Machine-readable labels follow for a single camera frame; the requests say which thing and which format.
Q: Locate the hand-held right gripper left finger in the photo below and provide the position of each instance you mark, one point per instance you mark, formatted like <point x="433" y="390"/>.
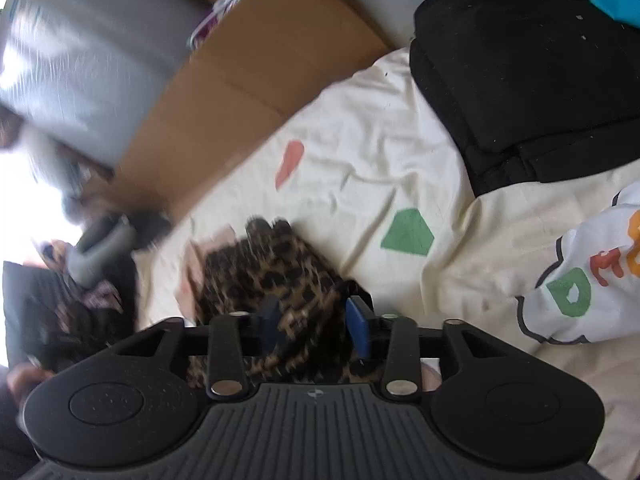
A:
<point x="267" y="327"/>

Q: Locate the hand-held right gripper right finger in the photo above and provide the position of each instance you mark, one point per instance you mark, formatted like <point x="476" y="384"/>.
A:
<point x="359" y="327"/>

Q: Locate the leopard print pants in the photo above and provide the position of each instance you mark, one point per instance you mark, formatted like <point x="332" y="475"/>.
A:
<point x="270" y="270"/>

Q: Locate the black clothes pile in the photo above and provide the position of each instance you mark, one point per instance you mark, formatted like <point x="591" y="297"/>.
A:
<point x="100" y="325"/>

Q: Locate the black folded clothes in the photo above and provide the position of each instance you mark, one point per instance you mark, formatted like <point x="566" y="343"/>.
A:
<point x="525" y="70"/>

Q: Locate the person's left hand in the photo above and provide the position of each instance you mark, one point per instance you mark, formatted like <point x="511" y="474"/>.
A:
<point x="27" y="382"/>

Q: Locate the dark cloth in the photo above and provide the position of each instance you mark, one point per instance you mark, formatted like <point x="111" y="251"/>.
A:
<point x="150" y="227"/>

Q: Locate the cream printed blanket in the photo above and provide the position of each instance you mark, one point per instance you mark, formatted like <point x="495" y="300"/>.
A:
<point x="400" y="160"/>

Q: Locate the floral patterned cloth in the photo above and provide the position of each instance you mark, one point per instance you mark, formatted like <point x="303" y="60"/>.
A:
<point x="97" y="292"/>

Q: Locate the grey neck pillow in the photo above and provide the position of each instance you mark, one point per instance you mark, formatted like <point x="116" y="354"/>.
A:
<point x="95" y="255"/>

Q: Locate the white printed shirt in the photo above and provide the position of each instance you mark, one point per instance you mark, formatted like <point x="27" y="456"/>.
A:
<point x="590" y="270"/>

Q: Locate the brown cardboard box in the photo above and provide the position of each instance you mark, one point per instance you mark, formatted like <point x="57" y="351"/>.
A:
<point x="240" y="75"/>

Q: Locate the purple printed packet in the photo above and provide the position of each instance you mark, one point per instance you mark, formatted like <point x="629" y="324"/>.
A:
<point x="225" y="5"/>

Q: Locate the grey plastic-wrapped appliance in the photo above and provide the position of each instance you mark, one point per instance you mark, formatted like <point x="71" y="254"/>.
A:
<point x="90" y="50"/>

